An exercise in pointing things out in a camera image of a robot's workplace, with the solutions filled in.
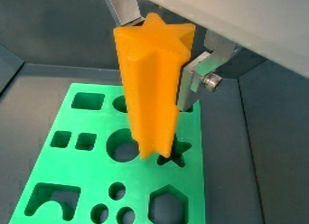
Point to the orange star-shaped peg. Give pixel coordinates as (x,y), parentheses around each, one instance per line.
(153,50)

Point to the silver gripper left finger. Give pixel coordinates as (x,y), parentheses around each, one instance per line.
(125,11)

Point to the green shape-sorting board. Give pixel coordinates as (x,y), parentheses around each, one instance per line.
(90,180)

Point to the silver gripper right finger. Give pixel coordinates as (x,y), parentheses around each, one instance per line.
(198,74)

